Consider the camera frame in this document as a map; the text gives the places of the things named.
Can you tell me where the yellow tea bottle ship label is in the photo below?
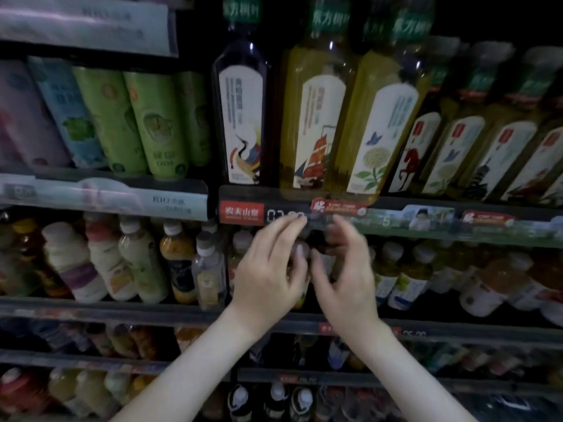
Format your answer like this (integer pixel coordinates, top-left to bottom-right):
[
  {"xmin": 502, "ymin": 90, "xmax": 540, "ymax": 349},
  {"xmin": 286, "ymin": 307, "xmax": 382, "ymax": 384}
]
[{"xmin": 499, "ymin": 96, "xmax": 563, "ymax": 205}]

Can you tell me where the person's left forearm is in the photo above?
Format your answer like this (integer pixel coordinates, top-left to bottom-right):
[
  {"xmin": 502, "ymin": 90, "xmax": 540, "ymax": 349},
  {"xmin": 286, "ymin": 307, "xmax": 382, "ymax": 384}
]
[{"xmin": 110, "ymin": 309, "xmax": 264, "ymax": 422}]

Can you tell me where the person's left hand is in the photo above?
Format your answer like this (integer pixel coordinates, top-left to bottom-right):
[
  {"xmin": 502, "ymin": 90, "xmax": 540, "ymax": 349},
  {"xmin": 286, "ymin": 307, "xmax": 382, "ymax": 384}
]
[{"xmin": 228, "ymin": 214, "xmax": 312, "ymax": 335}]

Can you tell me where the person's right forearm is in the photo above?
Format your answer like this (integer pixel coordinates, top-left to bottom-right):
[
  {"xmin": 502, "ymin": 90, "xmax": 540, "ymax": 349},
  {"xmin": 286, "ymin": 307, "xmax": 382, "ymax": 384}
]
[{"xmin": 347, "ymin": 322, "xmax": 478, "ymax": 422}]

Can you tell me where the brown tea bottle horse label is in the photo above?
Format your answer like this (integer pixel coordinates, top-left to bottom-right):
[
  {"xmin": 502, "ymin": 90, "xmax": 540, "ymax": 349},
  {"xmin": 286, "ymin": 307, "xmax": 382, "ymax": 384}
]
[{"xmin": 386, "ymin": 37, "xmax": 460, "ymax": 195}]

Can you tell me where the person's right hand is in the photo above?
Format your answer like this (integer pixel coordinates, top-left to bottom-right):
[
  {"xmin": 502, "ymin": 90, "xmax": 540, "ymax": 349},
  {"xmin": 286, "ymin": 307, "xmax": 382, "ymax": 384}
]
[{"xmin": 310, "ymin": 213, "xmax": 384, "ymax": 346}]

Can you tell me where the row of tea juice bottles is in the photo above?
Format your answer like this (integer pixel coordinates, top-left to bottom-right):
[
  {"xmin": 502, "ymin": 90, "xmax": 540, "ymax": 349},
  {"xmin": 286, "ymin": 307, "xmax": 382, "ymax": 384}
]
[{"xmin": 226, "ymin": 228, "xmax": 563, "ymax": 328}]

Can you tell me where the row of red yellow bottles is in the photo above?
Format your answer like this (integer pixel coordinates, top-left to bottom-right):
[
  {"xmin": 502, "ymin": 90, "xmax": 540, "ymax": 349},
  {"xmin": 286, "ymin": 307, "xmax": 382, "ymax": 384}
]
[{"xmin": 0, "ymin": 366, "xmax": 155, "ymax": 419}]

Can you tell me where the green pictured price label strip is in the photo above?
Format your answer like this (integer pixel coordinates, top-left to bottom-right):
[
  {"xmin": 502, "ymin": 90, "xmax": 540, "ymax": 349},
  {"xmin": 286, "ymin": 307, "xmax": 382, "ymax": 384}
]
[{"xmin": 218, "ymin": 186, "xmax": 563, "ymax": 250}]

